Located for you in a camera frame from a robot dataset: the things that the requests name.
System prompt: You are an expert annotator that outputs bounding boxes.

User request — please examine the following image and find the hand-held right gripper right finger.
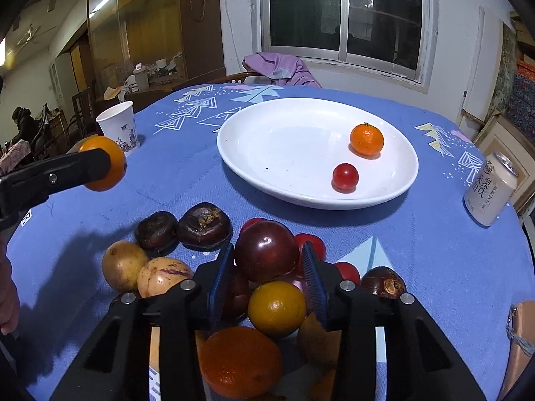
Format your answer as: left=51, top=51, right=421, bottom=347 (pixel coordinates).
left=302, top=241, right=488, bottom=401

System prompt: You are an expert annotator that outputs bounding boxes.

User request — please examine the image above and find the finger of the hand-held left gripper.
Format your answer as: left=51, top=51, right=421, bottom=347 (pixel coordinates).
left=0, top=148, right=111, bottom=220

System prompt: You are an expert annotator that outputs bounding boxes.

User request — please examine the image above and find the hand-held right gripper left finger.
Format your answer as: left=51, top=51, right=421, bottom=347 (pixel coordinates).
left=49, top=241, right=235, bottom=401

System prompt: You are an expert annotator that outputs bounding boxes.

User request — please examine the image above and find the small dark red plum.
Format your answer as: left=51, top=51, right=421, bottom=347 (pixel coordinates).
left=221, top=265, right=252, bottom=324

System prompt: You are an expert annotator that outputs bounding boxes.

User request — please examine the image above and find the red cherry tomato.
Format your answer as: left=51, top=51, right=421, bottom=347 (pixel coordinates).
left=332, top=163, right=359, bottom=194
left=333, top=261, right=361, bottom=285
left=240, top=217, right=268, bottom=237
left=294, top=233, right=327, bottom=278

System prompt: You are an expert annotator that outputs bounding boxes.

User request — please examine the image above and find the yellowish orange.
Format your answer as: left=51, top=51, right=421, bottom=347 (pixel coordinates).
left=247, top=280, right=308, bottom=339

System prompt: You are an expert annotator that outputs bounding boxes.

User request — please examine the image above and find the medium orange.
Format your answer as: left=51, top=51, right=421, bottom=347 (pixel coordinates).
left=79, top=135, right=127, bottom=193

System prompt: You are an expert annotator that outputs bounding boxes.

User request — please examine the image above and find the large dark red plum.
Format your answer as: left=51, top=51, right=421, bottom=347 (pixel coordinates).
left=233, top=220, right=301, bottom=284

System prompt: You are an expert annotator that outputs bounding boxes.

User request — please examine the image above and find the purple striped pepino melon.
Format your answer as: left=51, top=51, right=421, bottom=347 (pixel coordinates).
left=137, top=257, right=195, bottom=299

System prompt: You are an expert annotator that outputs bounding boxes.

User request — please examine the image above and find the dark water chestnut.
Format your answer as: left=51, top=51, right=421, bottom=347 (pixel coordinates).
left=134, top=211, right=179, bottom=256
left=176, top=202, right=233, bottom=252
left=360, top=266, right=407, bottom=301

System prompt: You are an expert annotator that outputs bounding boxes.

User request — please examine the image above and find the large orange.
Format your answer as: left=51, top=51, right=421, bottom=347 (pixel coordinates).
left=200, top=326, right=284, bottom=400

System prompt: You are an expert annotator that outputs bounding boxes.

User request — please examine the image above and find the brownish potato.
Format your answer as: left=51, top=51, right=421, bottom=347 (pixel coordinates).
left=102, top=241, right=150, bottom=293

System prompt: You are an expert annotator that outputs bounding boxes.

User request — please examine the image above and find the white plate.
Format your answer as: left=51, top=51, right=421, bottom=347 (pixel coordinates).
left=217, top=98, right=420, bottom=211

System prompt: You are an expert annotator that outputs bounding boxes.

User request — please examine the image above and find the mandarin with green stem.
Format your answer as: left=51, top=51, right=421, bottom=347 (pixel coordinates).
left=350, top=122, right=384, bottom=159

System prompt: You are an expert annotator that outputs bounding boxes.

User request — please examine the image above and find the person's left hand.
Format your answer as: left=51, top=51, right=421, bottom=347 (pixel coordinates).
left=0, top=234, right=20, bottom=336

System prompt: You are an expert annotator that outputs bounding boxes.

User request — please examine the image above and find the pink floral cloth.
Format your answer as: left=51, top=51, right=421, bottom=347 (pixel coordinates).
left=0, top=140, right=32, bottom=176

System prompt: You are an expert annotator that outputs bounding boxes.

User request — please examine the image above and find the white paper cup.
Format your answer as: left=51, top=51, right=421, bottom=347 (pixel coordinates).
left=96, top=101, right=139, bottom=158

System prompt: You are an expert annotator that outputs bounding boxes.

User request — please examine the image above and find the dark wooden chair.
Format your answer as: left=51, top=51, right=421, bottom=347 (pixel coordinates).
left=71, top=88, right=98, bottom=124

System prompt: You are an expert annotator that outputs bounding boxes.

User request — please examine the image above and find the blue printed tablecloth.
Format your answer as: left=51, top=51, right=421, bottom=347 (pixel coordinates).
left=6, top=84, right=523, bottom=401

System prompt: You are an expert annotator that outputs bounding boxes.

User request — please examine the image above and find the ceiling fan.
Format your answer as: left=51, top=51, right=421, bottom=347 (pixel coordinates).
left=14, top=24, right=44, bottom=46

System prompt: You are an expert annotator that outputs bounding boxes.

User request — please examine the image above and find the wooden glass cabinet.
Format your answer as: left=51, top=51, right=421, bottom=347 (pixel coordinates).
left=86, top=0, right=227, bottom=93

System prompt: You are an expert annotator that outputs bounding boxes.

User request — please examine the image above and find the wooden armchair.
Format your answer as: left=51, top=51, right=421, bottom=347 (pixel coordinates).
left=173, top=71, right=268, bottom=93

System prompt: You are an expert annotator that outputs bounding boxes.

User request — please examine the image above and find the white beverage can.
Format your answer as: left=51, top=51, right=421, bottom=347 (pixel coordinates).
left=463, top=151, right=520, bottom=228

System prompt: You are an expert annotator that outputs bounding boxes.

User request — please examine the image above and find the purple jacket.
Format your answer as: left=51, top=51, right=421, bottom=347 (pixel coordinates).
left=243, top=52, right=323, bottom=90

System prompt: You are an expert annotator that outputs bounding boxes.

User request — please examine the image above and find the stack of framed pictures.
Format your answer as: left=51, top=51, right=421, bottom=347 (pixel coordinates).
left=472, top=113, right=535, bottom=218

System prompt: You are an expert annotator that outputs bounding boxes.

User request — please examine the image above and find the sliding window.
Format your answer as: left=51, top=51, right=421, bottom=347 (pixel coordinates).
left=255, top=0, right=437, bottom=84

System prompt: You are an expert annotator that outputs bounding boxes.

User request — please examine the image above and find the green marbled panel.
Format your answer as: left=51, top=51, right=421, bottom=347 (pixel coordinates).
left=495, top=21, right=519, bottom=115

